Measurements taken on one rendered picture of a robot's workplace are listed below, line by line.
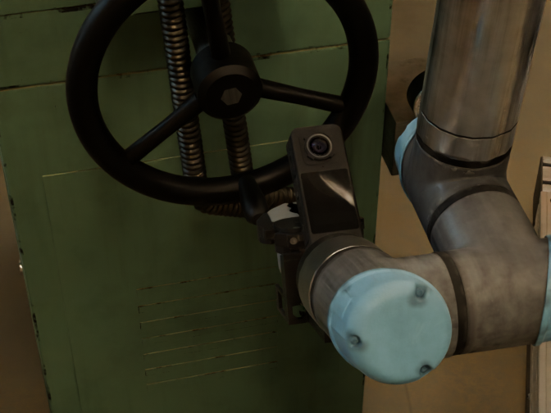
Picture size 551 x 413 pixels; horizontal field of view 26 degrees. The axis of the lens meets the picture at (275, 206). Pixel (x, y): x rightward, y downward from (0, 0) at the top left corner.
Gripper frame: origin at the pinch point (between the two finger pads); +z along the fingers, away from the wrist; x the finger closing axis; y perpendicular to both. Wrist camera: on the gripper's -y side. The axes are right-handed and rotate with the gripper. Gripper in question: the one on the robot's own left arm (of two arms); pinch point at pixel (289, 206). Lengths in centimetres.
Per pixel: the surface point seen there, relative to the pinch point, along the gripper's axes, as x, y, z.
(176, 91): -8.8, -11.2, 6.8
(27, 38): -22.4, -17.0, 16.8
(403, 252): 37, 29, 88
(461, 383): 37, 44, 61
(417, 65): 23.1, -9.0, 30.5
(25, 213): -25.1, 3.1, 28.3
